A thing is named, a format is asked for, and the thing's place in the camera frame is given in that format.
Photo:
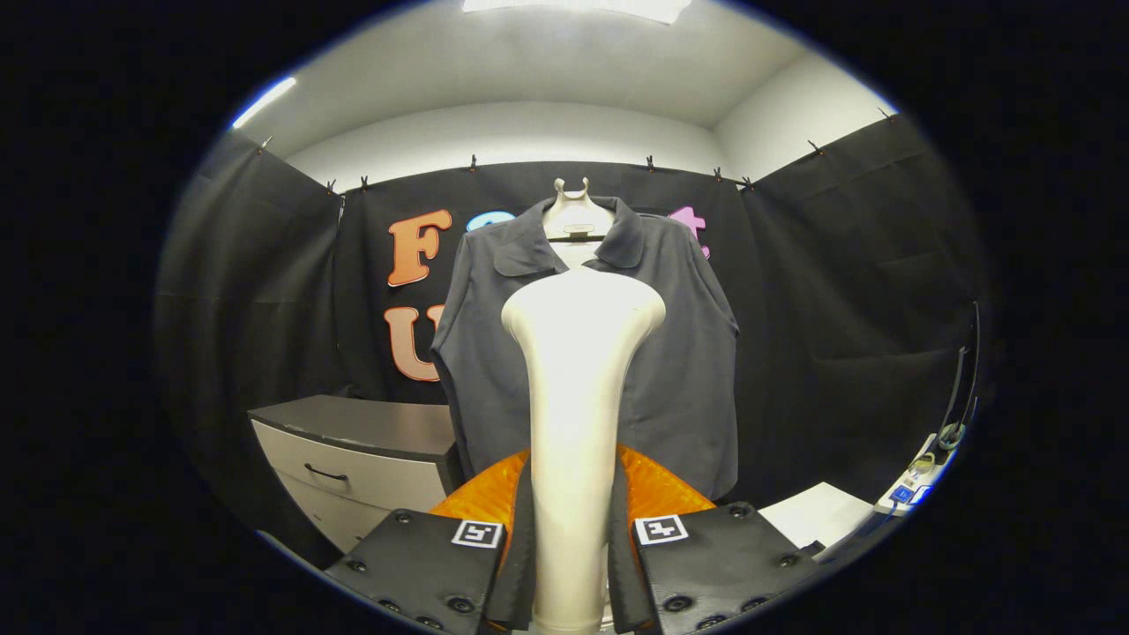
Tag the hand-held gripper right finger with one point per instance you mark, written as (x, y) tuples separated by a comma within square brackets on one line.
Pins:
[(723, 564)]

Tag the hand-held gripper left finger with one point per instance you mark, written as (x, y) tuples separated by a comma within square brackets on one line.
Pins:
[(423, 564)]

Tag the dark grey button shirt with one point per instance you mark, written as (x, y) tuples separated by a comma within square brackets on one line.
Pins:
[(688, 379)]

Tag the white garment steamer head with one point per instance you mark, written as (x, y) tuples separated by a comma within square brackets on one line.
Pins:
[(573, 406)]

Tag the white table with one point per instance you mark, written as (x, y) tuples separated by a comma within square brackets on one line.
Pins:
[(816, 511)]

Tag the grey drawer cabinet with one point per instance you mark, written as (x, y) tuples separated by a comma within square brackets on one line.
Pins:
[(362, 459)]

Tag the black backdrop cloth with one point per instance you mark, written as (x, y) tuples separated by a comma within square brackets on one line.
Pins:
[(838, 309)]

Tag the white mannequin torso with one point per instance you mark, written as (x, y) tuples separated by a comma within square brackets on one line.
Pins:
[(575, 216)]

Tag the row of black clips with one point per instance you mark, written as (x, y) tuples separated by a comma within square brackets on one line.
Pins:
[(473, 163)]

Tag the narrow ceiling light panel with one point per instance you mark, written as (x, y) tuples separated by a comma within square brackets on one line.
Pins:
[(263, 101)]

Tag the large ceiling light panel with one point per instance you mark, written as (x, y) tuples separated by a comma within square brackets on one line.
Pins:
[(582, 7)]

